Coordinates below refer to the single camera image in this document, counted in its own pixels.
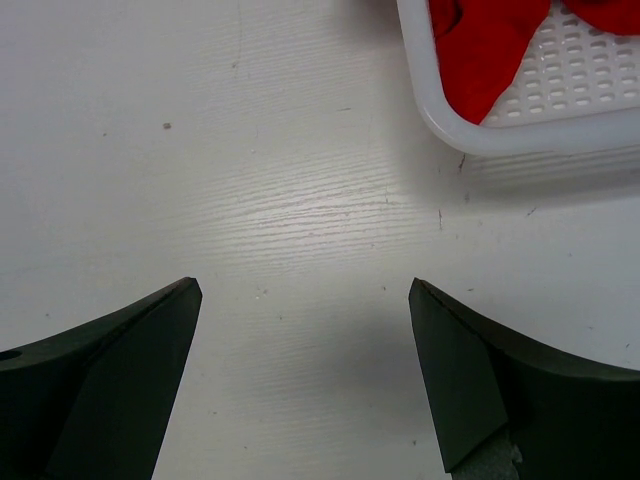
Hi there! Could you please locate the red t shirt in basket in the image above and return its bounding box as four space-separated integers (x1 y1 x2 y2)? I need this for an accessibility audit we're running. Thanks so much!
429 0 639 128

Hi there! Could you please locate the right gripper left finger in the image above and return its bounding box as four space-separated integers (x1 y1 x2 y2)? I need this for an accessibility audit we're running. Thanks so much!
1 277 202 479

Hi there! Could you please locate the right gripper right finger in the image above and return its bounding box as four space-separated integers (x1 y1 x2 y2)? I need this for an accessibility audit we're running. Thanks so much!
409 279 639 479

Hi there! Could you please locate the white plastic basket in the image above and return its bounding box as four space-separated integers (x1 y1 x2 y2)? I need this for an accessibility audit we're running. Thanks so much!
398 1 639 180

